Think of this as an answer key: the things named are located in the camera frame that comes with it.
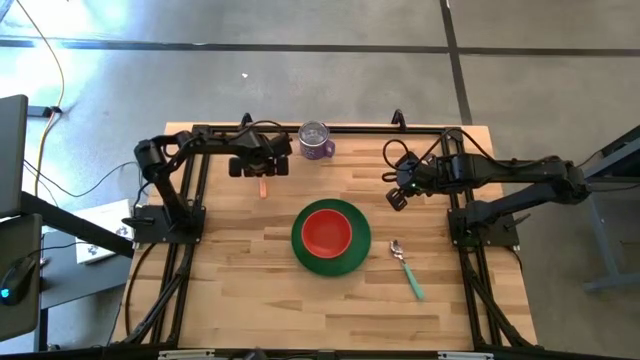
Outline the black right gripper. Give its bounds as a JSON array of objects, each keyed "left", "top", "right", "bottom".
[{"left": 385, "top": 151, "right": 442, "bottom": 212}]

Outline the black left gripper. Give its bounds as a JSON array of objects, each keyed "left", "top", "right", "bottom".
[{"left": 228, "top": 131, "right": 294, "bottom": 178}]

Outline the red bowl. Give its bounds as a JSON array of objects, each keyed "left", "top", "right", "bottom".
[{"left": 300, "top": 208, "right": 354, "bottom": 260}]

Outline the green plate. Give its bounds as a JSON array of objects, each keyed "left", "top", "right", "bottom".
[{"left": 290, "top": 198, "right": 373, "bottom": 278}]

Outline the purple mug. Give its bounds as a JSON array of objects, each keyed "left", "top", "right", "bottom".
[{"left": 297, "top": 120, "right": 336, "bottom": 161}]

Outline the white printed box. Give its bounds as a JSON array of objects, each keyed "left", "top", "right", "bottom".
[{"left": 74, "top": 198, "right": 135, "bottom": 266}]

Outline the black diagonal beam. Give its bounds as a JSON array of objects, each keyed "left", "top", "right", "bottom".
[{"left": 19, "top": 191, "right": 135, "bottom": 259}]

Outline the grey side desk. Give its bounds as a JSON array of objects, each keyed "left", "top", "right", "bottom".
[{"left": 38, "top": 231, "right": 133, "bottom": 351}]

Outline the grey power adapter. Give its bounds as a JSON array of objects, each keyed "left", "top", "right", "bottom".
[{"left": 27, "top": 105, "right": 64, "bottom": 119}]

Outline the dark grey monitor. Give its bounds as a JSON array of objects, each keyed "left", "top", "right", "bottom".
[{"left": 0, "top": 94, "right": 30, "bottom": 219}]

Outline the dark grey mouse pad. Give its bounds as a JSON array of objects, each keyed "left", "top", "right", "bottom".
[{"left": 0, "top": 213, "right": 44, "bottom": 342}]

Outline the black computer mouse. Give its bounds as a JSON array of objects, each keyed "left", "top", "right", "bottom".
[{"left": 0, "top": 255, "right": 38, "bottom": 307}]

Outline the black aluminium table frame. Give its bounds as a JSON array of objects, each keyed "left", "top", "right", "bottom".
[{"left": 113, "top": 123, "right": 540, "bottom": 351}]

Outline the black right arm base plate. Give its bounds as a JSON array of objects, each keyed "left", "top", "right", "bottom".
[{"left": 447, "top": 207, "right": 522, "bottom": 249}]

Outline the spoon with green handle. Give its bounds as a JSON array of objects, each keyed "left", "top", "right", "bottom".
[{"left": 389, "top": 239, "right": 426, "bottom": 302}]

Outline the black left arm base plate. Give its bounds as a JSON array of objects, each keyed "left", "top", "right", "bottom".
[{"left": 122, "top": 203, "right": 207, "bottom": 246}]

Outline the thick black cable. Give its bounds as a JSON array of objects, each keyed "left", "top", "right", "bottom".
[{"left": 124, "top": 242, "right": 157, "bottom": 337}]

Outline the white table bracket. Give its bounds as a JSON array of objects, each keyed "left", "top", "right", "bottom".
[
  {"left": 158, "top": 349, "right": 217, "bottom": 360},
  {"left": 437, "top": 351, "right": 496, "bottom": 360}
]

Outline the thin black floor cable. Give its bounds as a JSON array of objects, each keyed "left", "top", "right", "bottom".
[{"left": 22, "top": 159, "right": 147, "bottom": 199}]

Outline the grey metal table frame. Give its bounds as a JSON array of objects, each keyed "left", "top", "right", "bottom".
[{"left": 582, "top": 123, "right": 640, "bottom": 296}]

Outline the yellow cable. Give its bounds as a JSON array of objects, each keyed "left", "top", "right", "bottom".
[{"left": 14, "top": 0, "right": 67, "bottom": 197}]

